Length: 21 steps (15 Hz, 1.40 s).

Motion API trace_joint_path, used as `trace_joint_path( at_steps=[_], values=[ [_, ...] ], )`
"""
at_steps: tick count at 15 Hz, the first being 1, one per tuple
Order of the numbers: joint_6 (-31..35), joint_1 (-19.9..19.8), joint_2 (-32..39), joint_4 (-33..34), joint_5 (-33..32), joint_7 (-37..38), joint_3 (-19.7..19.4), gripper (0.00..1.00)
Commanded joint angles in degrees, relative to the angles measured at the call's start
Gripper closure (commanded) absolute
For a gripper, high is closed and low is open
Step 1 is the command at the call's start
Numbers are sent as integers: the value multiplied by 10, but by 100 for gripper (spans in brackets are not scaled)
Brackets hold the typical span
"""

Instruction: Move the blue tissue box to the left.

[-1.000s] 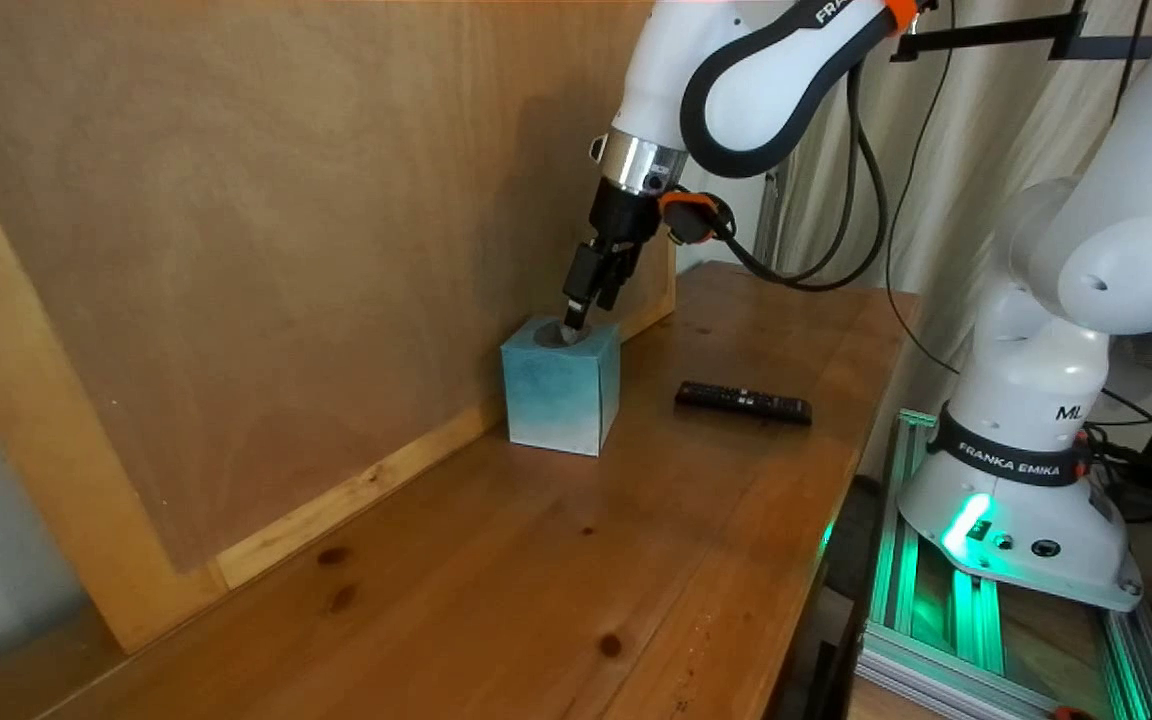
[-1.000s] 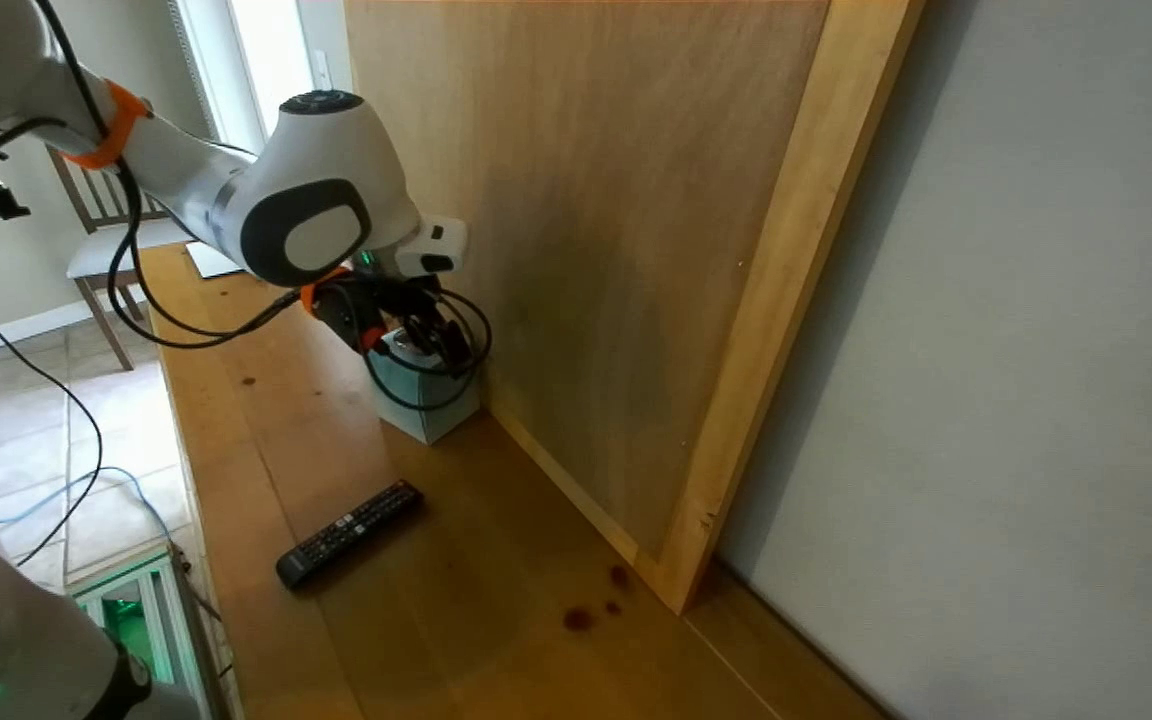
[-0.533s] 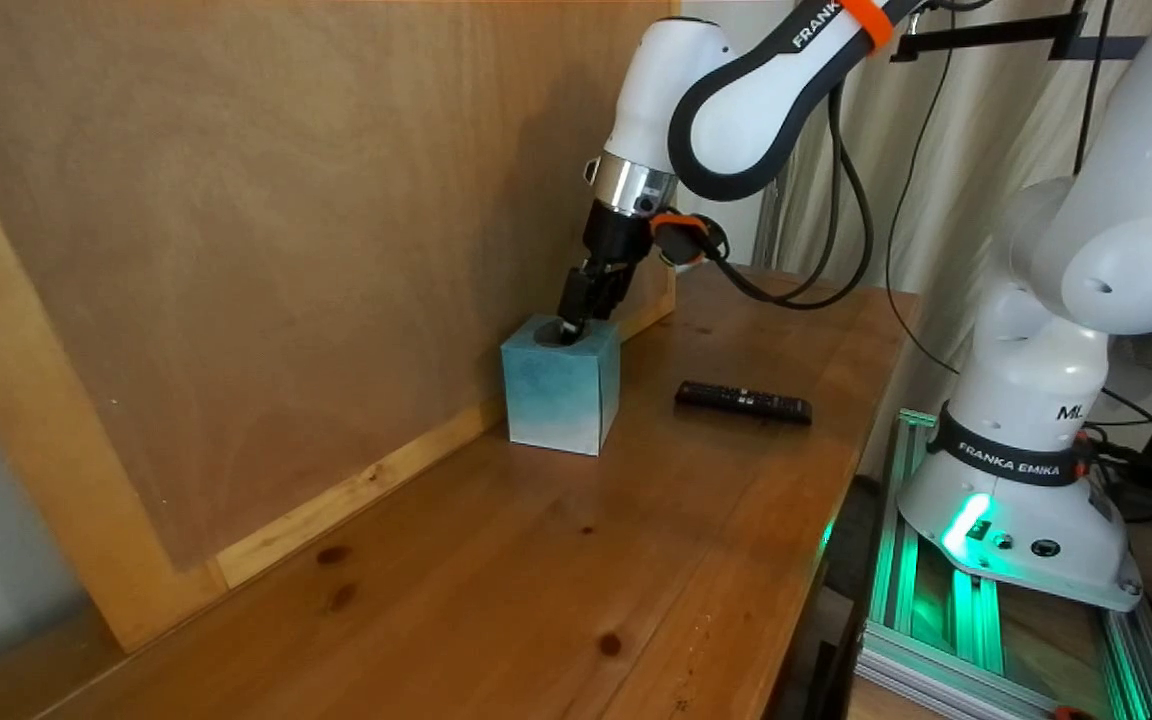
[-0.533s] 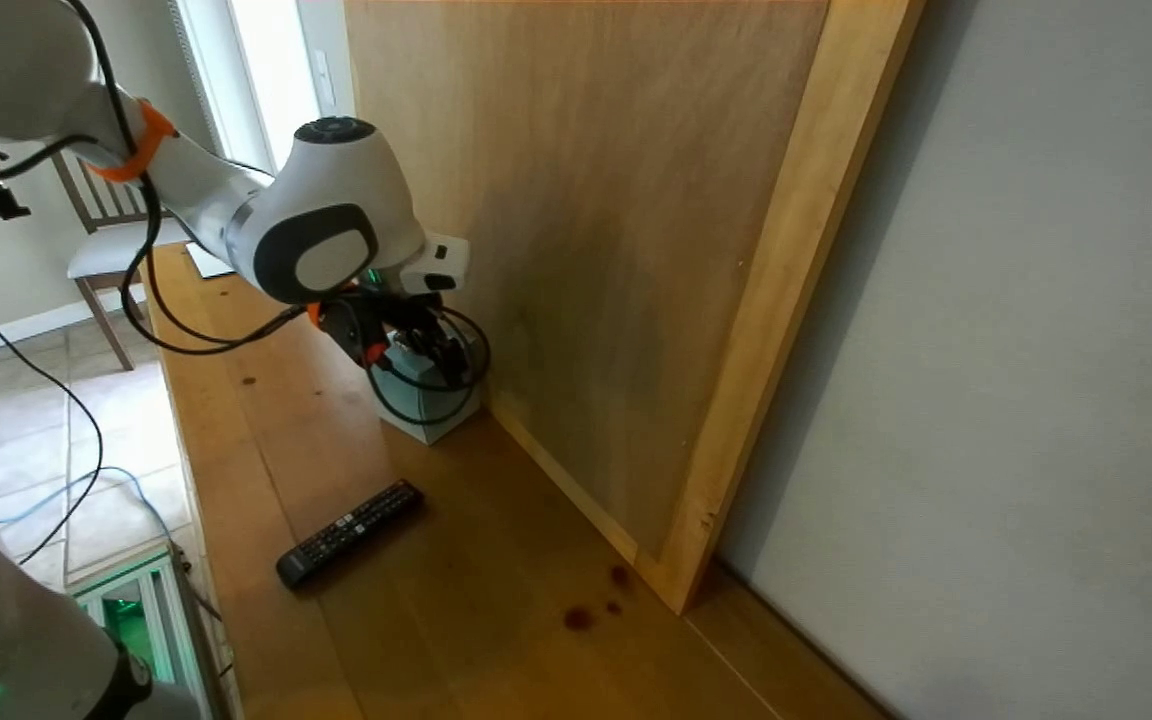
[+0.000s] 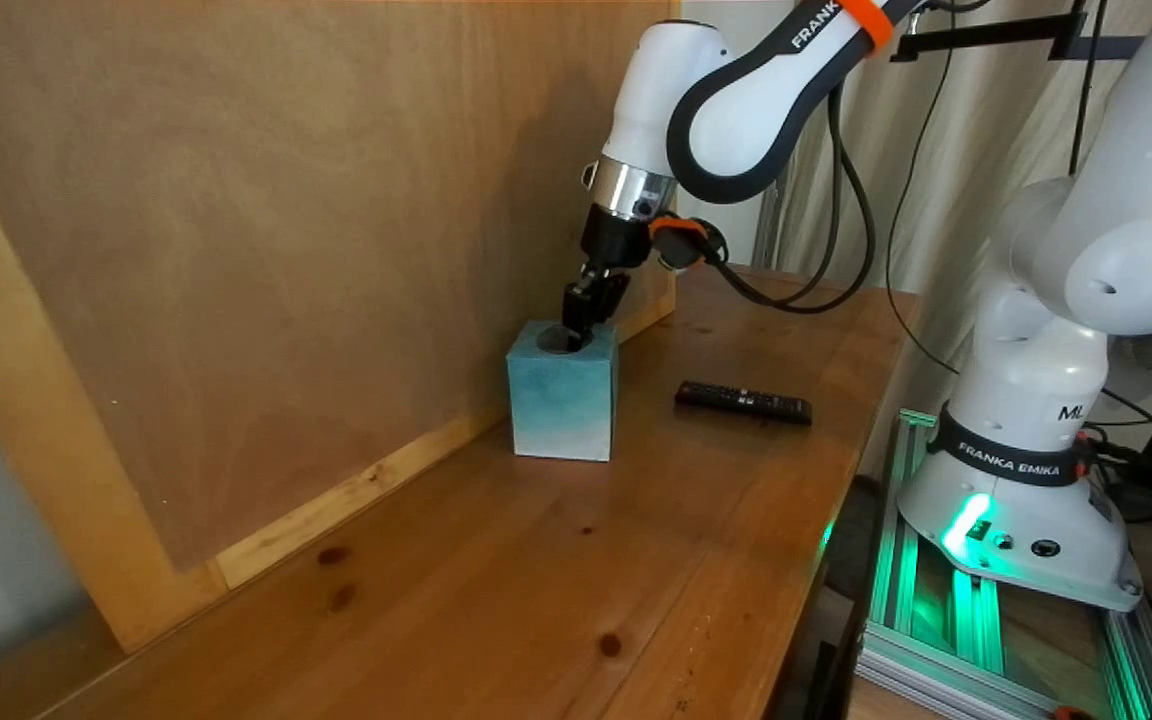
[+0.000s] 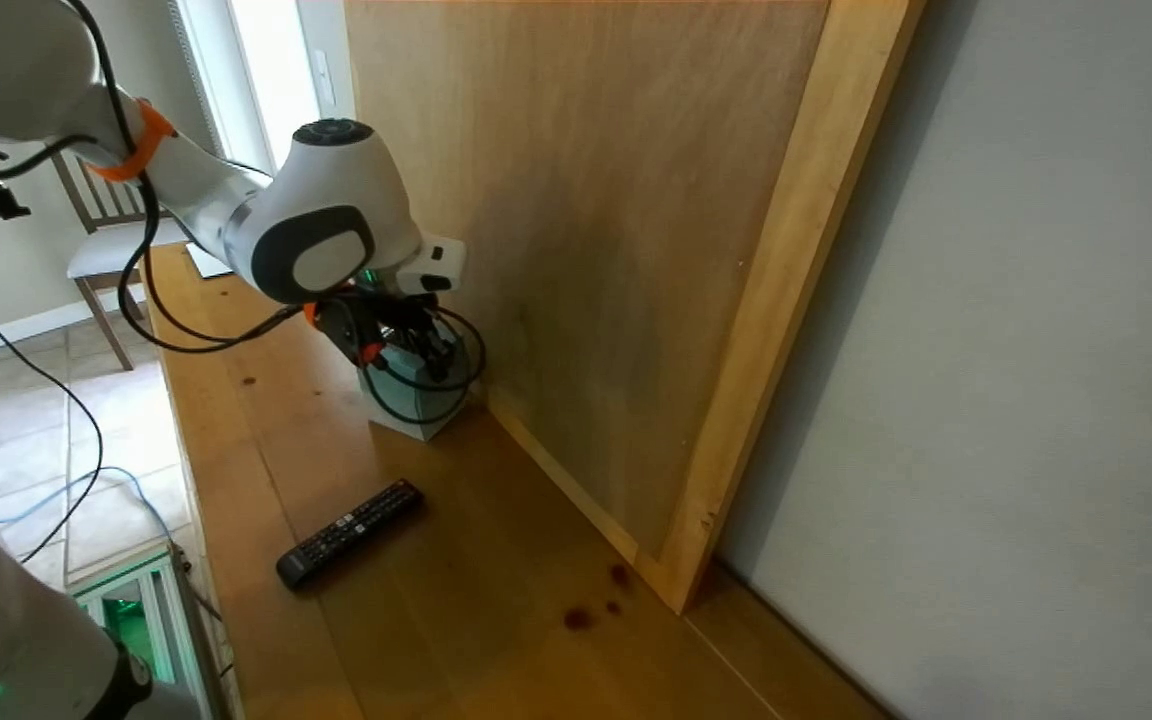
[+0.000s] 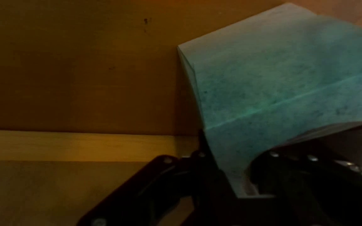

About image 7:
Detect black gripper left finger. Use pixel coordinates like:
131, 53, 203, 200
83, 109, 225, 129
77, 150, 233, 226

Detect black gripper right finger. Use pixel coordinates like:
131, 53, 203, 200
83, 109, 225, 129
249, 149, 362, 226

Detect blue tissue box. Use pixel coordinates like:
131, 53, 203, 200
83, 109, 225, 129
176, 2, 362, 198

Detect large wooden board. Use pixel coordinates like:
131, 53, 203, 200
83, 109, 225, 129
0, 0, 293, 163

